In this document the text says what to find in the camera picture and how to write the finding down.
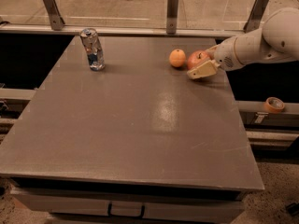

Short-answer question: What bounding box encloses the left metal railing bracket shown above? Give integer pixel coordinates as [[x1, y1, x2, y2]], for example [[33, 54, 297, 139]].
[[42, 0, 64, 31]]

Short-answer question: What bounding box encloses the silver blue drink can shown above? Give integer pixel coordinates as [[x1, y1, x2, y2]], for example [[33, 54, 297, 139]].
[[79, 28, 105, 71]]

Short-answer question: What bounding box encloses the drawer with black handle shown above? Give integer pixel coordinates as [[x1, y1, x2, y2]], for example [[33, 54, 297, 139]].
[[11, 188, 244, 224]]

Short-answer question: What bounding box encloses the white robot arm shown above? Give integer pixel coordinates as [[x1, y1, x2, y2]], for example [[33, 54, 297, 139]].
[[187, 7, 299, 79]]

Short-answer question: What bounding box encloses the metal railing bracket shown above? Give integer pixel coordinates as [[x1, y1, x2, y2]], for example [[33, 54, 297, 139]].
[[243, 0, 269, 33], [166, 0, 178, 35], [42, 0, 64, 31]]

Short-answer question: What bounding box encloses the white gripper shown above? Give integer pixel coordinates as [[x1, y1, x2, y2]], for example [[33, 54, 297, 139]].
[[187, 36, 244, 79]]

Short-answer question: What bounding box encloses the middle metal railing bracket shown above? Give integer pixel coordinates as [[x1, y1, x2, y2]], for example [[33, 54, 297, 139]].
[[166, 0, 178, 35]]

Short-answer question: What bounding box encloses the right metal railing bracket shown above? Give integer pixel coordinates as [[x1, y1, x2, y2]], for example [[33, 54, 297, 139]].
[[243, 0, 269, 33]]

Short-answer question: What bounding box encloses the red apple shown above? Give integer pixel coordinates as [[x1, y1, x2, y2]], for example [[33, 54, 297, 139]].
[[187, 50, 210, 70]]

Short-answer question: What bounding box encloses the orange fruit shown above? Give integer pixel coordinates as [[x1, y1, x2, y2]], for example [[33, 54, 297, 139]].
[[169, 49, 186, 68]]

